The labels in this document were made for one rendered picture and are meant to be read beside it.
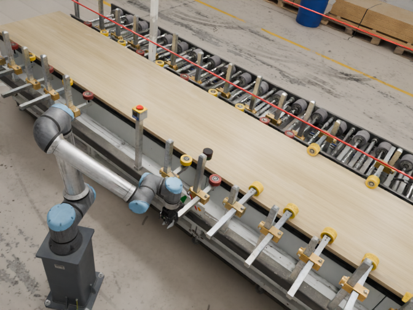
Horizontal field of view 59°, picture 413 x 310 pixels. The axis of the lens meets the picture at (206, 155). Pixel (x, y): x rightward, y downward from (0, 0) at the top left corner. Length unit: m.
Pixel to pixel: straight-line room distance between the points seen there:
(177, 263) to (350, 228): 1.35
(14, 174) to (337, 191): 2.74
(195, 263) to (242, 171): 0.94
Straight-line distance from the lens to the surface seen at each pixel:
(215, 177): 2.34
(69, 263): 2.34
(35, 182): 3.60
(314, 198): 2.46
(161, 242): 3.09
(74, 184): 2.18
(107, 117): 3.03
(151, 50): 3.50
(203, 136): 2.65
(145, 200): 1.82
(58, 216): 2.19
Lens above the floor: 2.57
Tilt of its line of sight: 42 degrees down
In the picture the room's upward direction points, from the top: 11 degrees clockwise
